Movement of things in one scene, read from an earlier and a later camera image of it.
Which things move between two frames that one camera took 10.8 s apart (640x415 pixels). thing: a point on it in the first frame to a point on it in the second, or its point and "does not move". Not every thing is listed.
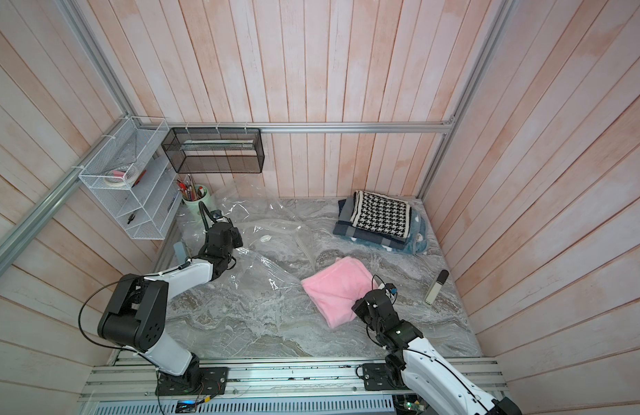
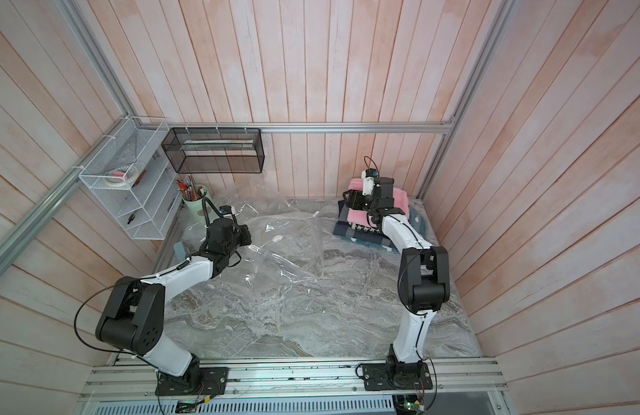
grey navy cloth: x=344 y=227 does not move
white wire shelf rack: x=135 y=177 does not move
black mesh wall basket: x=214 y=150 does not move
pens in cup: x=188 y=190 does not move
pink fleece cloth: x=336 y=289 to x=361 y=216
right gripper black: x=360 y=307 to x=355 y=198
